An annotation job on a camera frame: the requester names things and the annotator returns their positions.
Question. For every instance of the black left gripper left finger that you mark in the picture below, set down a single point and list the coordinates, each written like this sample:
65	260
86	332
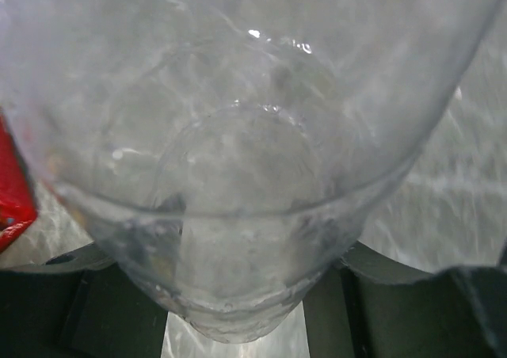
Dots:
79	304

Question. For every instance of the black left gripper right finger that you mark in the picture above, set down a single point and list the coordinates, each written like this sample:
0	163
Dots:
368	305

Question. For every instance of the red snack bag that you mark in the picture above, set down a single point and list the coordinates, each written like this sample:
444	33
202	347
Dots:
18	208

